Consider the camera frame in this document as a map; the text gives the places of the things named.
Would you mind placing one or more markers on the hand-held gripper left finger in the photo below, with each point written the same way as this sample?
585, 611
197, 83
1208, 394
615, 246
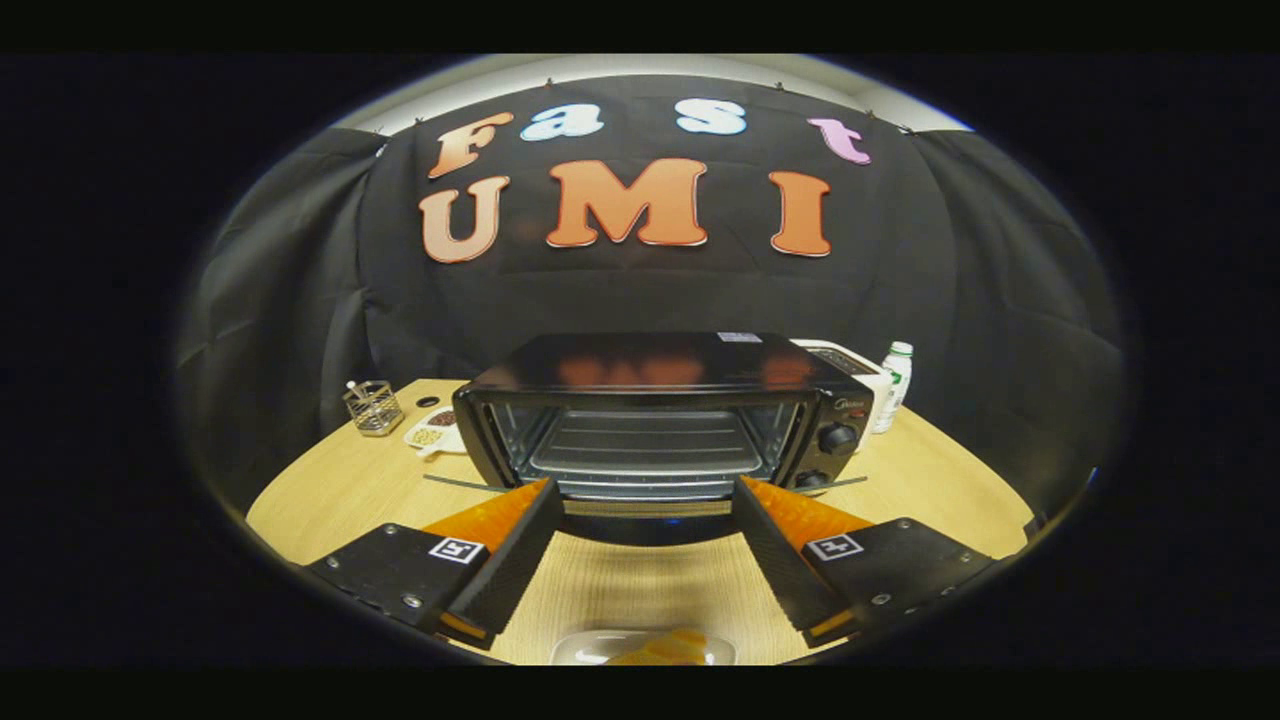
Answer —
520, 560

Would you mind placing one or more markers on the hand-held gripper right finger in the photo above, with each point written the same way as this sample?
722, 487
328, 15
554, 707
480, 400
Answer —
775, 560

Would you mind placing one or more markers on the yellow croissant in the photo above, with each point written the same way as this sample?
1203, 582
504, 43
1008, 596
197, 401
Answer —
665, 648

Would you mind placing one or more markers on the black toaster oven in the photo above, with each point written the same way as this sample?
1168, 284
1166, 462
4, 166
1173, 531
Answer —
650, 360

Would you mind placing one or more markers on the white oval plate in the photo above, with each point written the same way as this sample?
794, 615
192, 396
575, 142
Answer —
580, 648

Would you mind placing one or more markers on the white divided snack dish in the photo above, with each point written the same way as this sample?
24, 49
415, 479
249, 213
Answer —
432, 435

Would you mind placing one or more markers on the white countertop appliance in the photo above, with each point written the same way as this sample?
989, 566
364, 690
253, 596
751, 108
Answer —
880, 395

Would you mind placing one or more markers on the white bottle with green label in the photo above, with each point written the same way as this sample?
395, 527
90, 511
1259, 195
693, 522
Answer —
895, 385

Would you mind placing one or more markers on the black backdrop cloth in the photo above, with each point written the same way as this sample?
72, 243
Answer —
650, 290

